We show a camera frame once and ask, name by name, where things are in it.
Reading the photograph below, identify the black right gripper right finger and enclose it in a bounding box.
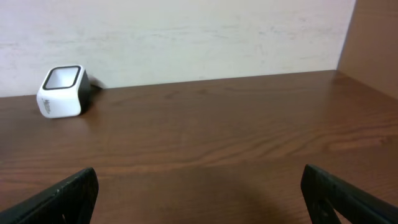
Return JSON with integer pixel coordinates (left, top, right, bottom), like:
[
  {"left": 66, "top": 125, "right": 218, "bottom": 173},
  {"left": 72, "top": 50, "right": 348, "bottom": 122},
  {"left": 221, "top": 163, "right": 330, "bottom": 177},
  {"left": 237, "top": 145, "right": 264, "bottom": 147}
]
[{"left": 300, "top": 164, "right": 397, "bottom": 224}]

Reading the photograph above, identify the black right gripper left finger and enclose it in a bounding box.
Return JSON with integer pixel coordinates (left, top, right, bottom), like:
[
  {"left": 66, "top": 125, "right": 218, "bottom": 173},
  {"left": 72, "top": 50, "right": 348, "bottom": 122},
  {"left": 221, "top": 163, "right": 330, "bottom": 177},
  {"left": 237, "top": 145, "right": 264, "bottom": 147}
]
[{"left": 1, "top": 167, "right": 99, "bottom": 224}]

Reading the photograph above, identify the white barcode scanner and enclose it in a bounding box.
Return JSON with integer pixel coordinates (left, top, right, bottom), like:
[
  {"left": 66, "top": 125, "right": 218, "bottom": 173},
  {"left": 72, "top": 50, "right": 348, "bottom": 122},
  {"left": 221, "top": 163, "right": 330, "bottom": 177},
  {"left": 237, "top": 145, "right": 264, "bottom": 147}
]
[{"left": 36, "top": 65, "right": 91, "bottom": 119}]

